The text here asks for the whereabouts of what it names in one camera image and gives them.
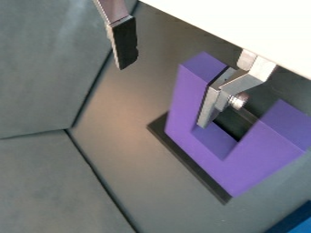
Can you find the black angle fixture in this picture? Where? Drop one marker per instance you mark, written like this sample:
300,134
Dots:
236,121

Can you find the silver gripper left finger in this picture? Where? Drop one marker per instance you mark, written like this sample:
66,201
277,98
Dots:
121,27

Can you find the purple U-shaped block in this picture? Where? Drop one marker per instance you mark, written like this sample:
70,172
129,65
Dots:
237,163

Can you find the blue U-shaped block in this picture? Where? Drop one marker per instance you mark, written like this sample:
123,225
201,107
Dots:
297,222

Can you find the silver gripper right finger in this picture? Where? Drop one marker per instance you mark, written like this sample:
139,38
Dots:
226,90

